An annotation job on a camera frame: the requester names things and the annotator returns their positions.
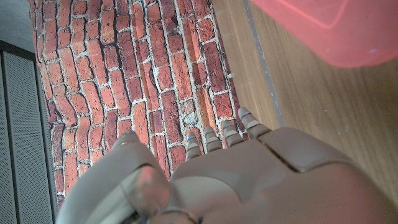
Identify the translucent pink plastic pencil case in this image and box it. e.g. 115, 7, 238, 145
250, 0, 398, 68

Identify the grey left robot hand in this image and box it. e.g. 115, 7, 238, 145
55, 107, 398, 224

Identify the red brick print backdrop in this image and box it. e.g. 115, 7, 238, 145
27, 0, 249, 212

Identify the grey perforated panel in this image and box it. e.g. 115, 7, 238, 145
0, 40, 58, 224

